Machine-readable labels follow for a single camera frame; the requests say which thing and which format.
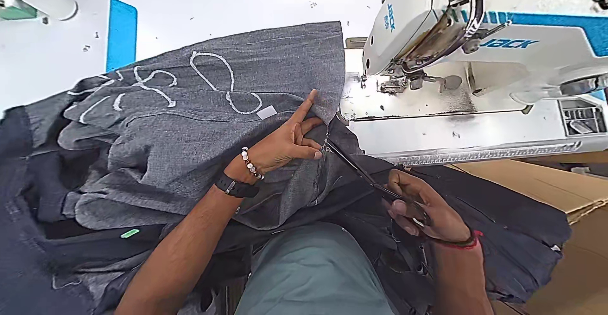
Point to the person's right forearm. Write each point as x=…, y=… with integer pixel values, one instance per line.
x=460, y=281

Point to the white measuring tape strip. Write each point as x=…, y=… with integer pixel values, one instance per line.
x=494, y=153

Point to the white blue sewing machine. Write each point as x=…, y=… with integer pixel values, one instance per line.
x=503, y=58

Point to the small green tag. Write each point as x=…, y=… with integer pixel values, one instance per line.
x=129, y=233

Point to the person's left forearm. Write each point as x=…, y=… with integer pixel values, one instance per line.
x=190, y=253

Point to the grey denim garment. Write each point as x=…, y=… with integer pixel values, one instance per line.
x=156, y=137

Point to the black metal scissors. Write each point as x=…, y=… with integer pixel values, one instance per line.
x=358, y=171

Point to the dark blue fabric garment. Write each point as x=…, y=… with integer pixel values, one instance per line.
x=23, y=239

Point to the person's left thumb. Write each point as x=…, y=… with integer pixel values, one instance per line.
x=306, y=152

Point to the person's right fingers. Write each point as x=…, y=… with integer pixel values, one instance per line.
x=404, y=182

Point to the brown cardboard box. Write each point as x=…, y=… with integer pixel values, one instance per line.
x=570, y=239

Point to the person's left fingers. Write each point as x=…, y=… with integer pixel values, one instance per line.
x=308, y=126

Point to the person's right hand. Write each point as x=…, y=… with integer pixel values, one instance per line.
x=439, y=215

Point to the white rectangular paper tag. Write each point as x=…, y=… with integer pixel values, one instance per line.
x=266, y=112

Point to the person's legs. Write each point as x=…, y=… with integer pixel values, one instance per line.
x=313, y=272

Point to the black fabric garment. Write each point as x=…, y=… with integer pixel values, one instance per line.
x=498, y=224

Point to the person's left hand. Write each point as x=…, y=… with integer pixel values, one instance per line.
x=274, y=149

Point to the person's left index finger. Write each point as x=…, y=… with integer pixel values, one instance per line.
x=304, y=109

